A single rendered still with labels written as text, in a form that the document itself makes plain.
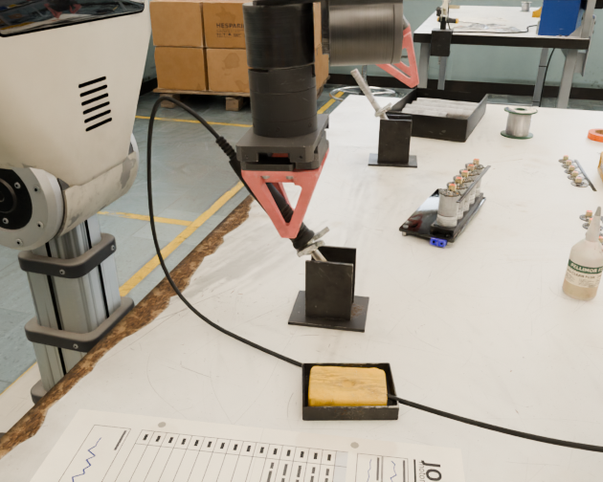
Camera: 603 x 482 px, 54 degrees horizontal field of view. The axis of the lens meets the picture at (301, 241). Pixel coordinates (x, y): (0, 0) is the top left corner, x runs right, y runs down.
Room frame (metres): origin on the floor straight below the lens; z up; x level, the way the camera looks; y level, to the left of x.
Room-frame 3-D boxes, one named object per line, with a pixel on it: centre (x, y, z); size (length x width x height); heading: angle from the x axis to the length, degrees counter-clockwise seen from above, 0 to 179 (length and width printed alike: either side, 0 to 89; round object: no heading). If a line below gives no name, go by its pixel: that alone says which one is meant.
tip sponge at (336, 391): (0.38, -0.04, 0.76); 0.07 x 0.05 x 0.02; 90
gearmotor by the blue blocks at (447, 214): (0.68, -0.18, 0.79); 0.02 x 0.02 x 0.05
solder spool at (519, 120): (1.14, -0.42, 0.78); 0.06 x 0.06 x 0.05
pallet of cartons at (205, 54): (4.68, 0.43, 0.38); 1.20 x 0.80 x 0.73; 79
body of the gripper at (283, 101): (0.51, 0.02, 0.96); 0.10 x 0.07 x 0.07; 170
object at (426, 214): (0.73, -0.19, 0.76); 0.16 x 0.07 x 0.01; 151
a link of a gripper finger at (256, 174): (0.51, 0.01, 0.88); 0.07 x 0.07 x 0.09; 80
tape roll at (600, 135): (1.11, -0.58, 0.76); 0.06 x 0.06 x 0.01
